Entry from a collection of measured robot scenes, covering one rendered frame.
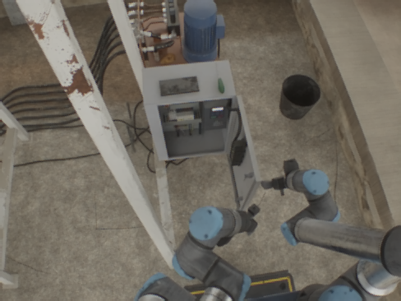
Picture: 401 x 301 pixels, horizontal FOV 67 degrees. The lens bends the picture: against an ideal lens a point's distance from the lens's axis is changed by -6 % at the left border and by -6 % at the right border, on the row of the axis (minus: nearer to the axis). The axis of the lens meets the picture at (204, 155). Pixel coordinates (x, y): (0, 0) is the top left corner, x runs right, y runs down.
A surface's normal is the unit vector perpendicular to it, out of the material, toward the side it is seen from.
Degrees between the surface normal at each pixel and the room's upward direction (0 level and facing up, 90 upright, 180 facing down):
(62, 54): 81
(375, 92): 3
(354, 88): 0
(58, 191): 0
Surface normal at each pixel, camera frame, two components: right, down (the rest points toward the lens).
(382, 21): 0.01, -0.41
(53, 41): 0.13, 0.82
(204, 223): -0.48, -0.24
